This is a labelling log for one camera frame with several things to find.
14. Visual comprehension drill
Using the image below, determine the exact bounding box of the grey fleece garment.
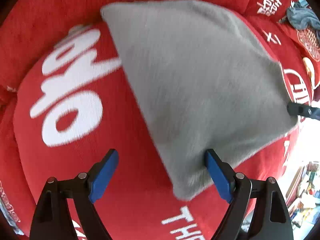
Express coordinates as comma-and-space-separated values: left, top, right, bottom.
101, 0, 298, 200

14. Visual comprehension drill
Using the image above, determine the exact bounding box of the red patterned pillow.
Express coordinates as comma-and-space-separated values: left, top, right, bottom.
278, 22, 319, 88

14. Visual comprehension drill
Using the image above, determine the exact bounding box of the grey-blue crumpled cloth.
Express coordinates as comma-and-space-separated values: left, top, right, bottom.
286, 2, 320, 41

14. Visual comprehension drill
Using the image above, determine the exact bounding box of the red sofa seat cushion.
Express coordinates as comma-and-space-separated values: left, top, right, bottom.
0, 10, 316, 240

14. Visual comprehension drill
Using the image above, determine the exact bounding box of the red sofa back cushion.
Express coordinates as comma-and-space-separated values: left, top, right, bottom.
1, 0, 296, 92

